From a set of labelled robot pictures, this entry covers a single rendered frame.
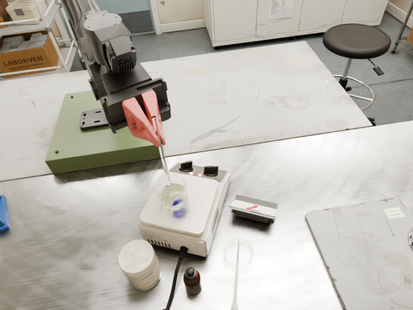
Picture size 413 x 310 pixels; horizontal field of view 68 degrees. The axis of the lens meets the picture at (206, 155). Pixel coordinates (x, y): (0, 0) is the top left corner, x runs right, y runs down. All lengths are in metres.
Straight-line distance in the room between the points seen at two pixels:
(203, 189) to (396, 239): 0.37
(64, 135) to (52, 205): 0.19
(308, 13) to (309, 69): 2.13
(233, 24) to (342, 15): 1.03
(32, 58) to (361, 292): 2.59
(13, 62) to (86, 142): 2.06
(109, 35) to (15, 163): 0.54
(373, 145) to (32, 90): 1.04
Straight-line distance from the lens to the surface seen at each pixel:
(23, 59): 2.79
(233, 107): 0.89
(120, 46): 0.45
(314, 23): 3.26
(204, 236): 0.55
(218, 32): 2.99
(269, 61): 1.10
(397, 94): 2.75
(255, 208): 0.63
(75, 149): 0.80
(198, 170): 0.66
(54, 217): 0.75
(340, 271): 0.61
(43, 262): 0.70
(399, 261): 0.66
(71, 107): 0.94
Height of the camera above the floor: 1.45
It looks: 47 degrees down
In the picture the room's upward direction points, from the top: 5 degrees counter-clockwise
